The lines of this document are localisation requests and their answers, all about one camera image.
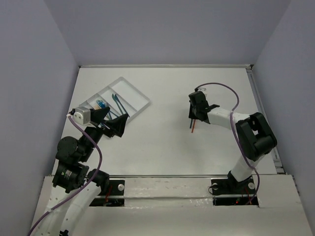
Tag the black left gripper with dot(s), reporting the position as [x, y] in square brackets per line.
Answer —
[104, 126]

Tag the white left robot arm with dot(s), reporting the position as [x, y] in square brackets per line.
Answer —
[78, 178]

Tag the clear divided utensil tray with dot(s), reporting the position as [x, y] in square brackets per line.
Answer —
[133, 100]

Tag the green plastic knife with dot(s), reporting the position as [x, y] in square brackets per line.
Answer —
[123, 109]

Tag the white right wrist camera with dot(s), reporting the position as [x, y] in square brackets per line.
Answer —
[201, 89]

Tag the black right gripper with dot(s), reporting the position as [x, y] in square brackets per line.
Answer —
[192, 115]

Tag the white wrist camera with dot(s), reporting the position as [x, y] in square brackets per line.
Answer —
[201, 89]
[81, 115]

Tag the blue plastic knife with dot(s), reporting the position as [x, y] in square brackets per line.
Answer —
[115, 97]

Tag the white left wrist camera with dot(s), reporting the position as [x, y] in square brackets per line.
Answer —
[81, 115]

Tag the teal plastic spoon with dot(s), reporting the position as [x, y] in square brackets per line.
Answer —
[117, 105]

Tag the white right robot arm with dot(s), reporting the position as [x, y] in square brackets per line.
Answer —
[253, 134]

